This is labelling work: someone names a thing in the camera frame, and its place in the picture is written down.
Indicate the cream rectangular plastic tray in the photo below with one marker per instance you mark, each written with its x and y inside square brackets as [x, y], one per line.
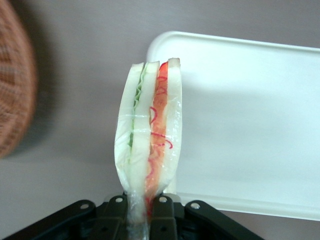
[245, 125]

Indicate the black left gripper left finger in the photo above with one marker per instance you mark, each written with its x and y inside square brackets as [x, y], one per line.
[82, 222]

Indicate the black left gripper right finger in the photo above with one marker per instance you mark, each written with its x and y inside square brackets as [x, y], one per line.
[190, 222]

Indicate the plastic sandwich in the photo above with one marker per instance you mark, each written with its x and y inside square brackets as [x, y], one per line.
[147, 125]

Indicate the dark brown wicker basket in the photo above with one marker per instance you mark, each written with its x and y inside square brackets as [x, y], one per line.
[12, 87]

